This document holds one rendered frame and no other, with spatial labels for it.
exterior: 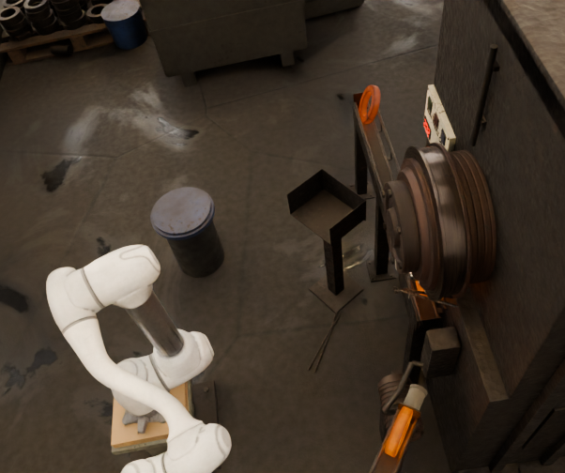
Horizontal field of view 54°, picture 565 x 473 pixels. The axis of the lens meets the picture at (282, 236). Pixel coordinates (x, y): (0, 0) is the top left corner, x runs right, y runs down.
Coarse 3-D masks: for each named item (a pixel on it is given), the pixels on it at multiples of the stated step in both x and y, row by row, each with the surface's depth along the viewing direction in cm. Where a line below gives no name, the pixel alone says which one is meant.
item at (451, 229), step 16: (432, 160) 152; (432, 176) 147; (448, 176) 148; (432, 192) 147; (448, 192) 146; (448, 208) 145; (448, 224) 144; (464, 224) 144; (448, 240) 145; (464, 240) 145; (448, 256) 147; (464, 256) 147; (448, 272) 149; (464, 272) 150; (448, 288) 155
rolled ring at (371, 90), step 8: (368, 88) 268; (376, 88) 262; (368, 96) 272; (376, 96) 260; (360, 104) 275; (376, 104) 260; (360, 112) 274; (368, 112) 264; (376, 112) 262; (368, 120) 266
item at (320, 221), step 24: (312, 192) 244; (336, 192) 241; (312, 216) 240; (336, 216) 237; (360, 216) 231; (336, 240) 229; (336, 264) 261; (312, 288) 286; (336, 288) 277; (360, 288) 283; (336, 312) 277
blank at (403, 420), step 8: (408, 408) 172; (400, 416) 167; (408, 416) 168; (400, 424) 166; (408, 424) 176; (392, 432) 165; (400, 432) 165; (392, 440) 165; (400, 440) 165; (392, 448) 165; (392, 456) 168
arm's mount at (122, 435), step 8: (184, 384) 222; (176, 392) 221; (184, 392) 220; (184, 400) 218; (120, 408) 220; (120, 416) 218; (120, 424) 216; (136, 424) 215; (152, 424) 214; (160, 424) 214; (112, 432) 215; (120, 432) 214; (128, 432) 214; (136, 432) 213; (152, 432) 212; (160, 432) 212; (168, 432) 211; (112, 440) 213; (120, 440) 212; (128, 440) 212; (136, 440) 212; (144, 440) 213; (152, 440) 214
